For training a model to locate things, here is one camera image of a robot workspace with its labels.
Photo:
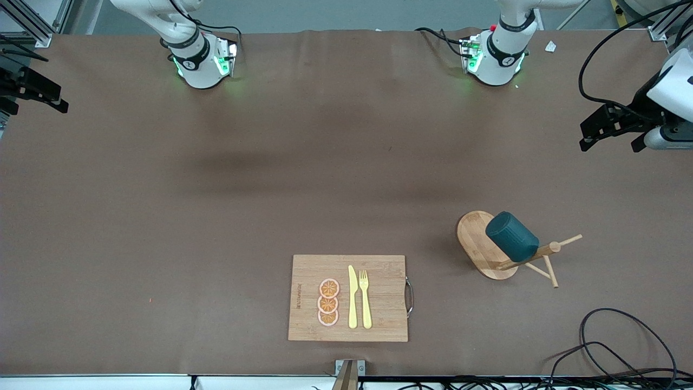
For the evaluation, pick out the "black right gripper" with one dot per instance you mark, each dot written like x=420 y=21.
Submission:
x=16 y=82

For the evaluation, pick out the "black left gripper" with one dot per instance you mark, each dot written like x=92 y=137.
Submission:
x=642 y=108

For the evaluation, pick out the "dark teal cup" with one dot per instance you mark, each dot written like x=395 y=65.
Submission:
x=511 y=235

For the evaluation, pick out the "small white paper scrap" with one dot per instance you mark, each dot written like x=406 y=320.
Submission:
x=551 y=46

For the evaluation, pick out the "wooden mug tree stand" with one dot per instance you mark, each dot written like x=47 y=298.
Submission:
x=479 y=244

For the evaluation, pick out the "bamboo cutting board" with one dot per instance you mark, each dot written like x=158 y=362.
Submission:
x=384 y=303

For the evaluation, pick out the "yellow plastic fork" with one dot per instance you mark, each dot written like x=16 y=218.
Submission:
x=366 y=309

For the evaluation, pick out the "yellow plastic knife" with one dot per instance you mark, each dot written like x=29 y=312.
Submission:
x=353 y=303

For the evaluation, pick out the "toy orange slice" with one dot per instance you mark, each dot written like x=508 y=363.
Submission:
x=327 y=319
x=327 y=305
x=329 y=287

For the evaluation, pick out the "aluminium frame profile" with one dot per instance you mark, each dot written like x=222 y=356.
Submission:
x=38 y=37
x=658 y=33

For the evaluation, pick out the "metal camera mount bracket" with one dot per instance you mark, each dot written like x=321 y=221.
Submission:
x=349 y=374

